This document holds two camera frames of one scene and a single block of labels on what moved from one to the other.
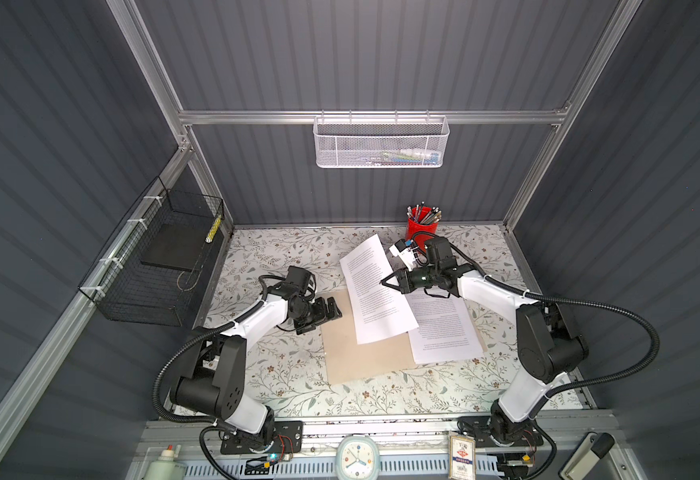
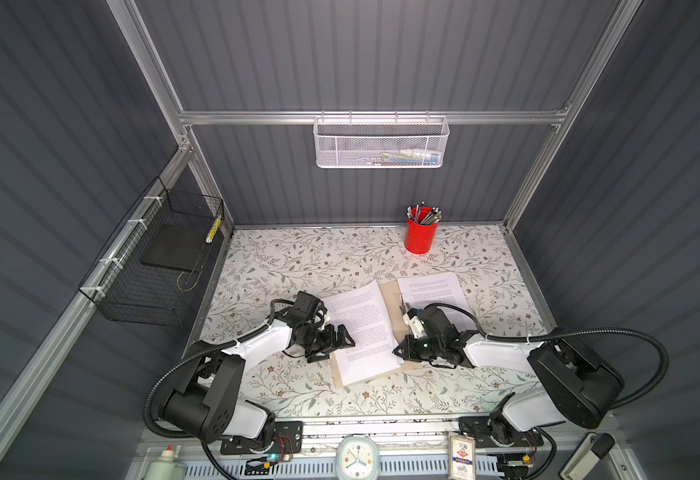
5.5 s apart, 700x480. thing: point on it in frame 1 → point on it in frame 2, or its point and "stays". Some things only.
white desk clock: [357, 458] stays
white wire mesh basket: [381, 142] stays
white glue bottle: [166, 467] stays
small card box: [462, 458] stays
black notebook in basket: [176, 246] stays
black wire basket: [148, 268] stays
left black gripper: [321, 315] → [328, 331]
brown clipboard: [346, 359] → [401, 329]
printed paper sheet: [377, 309] → [363, 313]
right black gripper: [404, 281] → [409, 353]
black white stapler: [585, 457] stays
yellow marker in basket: [213, 229] stays
